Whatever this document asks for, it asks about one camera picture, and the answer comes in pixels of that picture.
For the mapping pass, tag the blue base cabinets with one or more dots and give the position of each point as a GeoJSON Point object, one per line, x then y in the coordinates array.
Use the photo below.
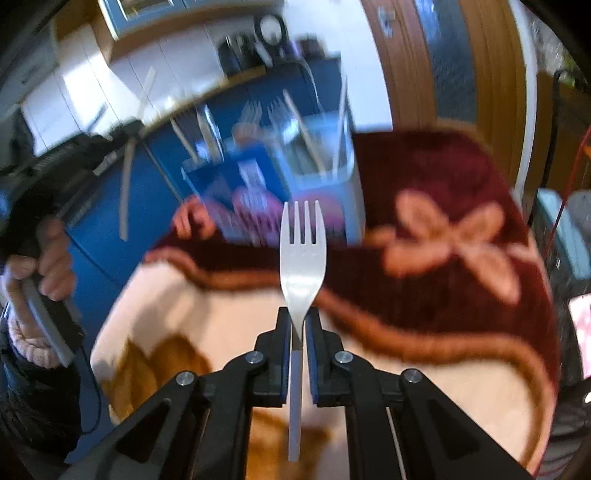
{"type": "Point", "coordinates": [152, 184]}

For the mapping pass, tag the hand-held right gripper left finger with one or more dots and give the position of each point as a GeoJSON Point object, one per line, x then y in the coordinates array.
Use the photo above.
{"type": "Point", "coordinates": [286, 360]}

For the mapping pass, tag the white and blue utensil holder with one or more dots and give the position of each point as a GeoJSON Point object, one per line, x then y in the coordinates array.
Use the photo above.
{"type": "Point", "coordinates": [221, 194]}

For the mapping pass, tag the red floral blanket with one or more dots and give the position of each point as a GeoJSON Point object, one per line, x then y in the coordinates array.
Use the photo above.
{"type": "Point", "coordinates": [438, 286]}

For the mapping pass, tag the person's left hand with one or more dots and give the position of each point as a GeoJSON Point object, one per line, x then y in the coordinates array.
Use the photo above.
{"type": "Point", "coordinates": [57, 263]}

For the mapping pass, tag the person's left forearm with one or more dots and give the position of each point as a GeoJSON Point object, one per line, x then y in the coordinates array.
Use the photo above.
{"type": "Point", "coordinates": [27, 350]}

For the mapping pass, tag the phone with pink screen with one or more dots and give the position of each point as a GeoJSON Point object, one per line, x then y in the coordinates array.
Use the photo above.
{"type": "Point", "coordinates": [581, 327]}

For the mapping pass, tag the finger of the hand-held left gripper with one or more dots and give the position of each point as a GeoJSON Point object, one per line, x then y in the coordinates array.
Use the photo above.
{"type": "Point", "coordinates": [125, 133]}

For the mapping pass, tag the pale chopstick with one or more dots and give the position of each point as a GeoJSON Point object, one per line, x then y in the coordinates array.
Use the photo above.
{"type": "Point", "coordinates": [184, 141]}

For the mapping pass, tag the wooden door with glass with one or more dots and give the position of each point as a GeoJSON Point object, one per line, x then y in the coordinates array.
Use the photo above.
{"type": "Point", "coordinates": [429, 69]}

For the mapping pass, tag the black air fryer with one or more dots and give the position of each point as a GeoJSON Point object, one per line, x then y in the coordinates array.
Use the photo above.
{"type": "Point", "coordinates": [238, 53]}

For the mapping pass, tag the rice cooker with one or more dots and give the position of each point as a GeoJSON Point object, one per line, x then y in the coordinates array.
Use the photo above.
{"type": "Point", "coordinates": [272, 30]}

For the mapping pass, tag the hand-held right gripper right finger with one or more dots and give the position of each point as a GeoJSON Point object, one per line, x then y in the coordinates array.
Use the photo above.
{"type": "Point", "coordinates": [315, 364]}

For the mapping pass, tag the wooden chopstick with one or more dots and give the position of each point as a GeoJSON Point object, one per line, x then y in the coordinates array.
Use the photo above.
{"type": "Point", "coordinates": [131, 175]}

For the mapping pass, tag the light blue box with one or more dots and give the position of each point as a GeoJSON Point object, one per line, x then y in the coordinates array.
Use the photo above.
{"type": "Point", "coordinates": [561, 230]}

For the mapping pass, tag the metal fork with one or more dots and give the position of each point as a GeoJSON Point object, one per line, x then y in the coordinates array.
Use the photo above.
{"type": "Point", "coordinates": [278, 114]}
{"type": "Point", "coordinates": [252, 115]}

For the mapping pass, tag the blue glass door cabinet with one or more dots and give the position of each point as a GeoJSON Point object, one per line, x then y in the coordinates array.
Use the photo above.
{"type": "Point", "coordinates": [138, 14]}

